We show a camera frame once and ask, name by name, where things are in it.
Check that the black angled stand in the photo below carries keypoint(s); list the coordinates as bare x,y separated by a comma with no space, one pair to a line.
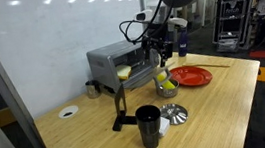
120,102

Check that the glass oven door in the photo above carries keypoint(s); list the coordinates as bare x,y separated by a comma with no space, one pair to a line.
144,76

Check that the small metal pot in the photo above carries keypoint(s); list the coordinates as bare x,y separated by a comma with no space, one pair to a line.
167,92

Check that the red plate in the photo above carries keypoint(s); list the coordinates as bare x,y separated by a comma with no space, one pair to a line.
191,76

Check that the white board panel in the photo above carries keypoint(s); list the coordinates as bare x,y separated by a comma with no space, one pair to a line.
52,46

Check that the small white box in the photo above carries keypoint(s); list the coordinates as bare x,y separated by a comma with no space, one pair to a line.
164,126

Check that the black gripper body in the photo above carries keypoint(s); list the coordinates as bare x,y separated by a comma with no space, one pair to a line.
157,44

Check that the yellow toy corn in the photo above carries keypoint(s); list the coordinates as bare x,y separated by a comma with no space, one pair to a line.
168,84

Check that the small metal cup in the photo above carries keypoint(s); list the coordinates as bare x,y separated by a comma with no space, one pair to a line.
92,89

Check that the metal shelf rack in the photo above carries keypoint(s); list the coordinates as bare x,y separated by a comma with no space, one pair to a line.
233,15

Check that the black plastic tumbler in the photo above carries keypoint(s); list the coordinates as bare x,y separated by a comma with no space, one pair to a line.
148,125

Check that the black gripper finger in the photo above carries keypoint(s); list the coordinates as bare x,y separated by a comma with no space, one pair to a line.
153,57
164,60

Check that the silver metal bowl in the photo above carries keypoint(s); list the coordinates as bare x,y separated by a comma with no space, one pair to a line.
174,113

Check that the silver toaster oven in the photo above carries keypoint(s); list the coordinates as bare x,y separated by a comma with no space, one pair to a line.
101,64

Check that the dark blue water bottle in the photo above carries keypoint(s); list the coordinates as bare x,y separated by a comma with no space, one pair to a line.
183,43

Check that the yellow bread slice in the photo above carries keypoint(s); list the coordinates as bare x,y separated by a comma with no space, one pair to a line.
123,71

